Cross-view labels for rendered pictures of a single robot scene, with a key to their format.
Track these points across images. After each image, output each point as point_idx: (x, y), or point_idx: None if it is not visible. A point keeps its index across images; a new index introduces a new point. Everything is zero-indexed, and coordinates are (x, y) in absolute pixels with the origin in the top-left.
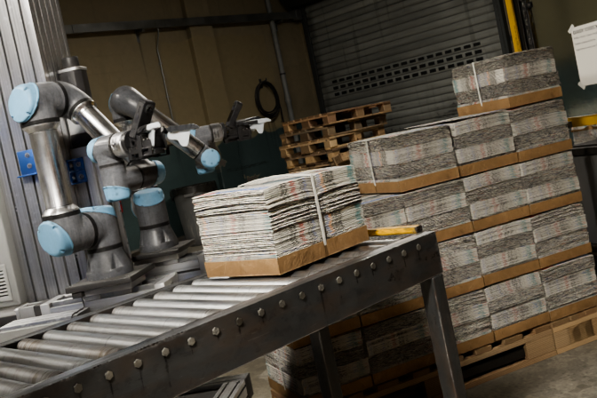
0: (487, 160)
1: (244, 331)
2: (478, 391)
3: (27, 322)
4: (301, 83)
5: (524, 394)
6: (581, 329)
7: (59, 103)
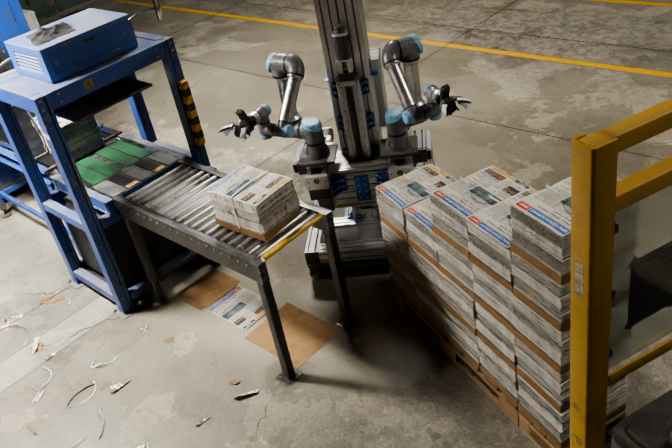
0: (487, 267)
1: (173, 233)
2: (454, 376)
3: (301, 149)
4: None
5: (436, 402)
6: (540, 440)
7: (281, 70)
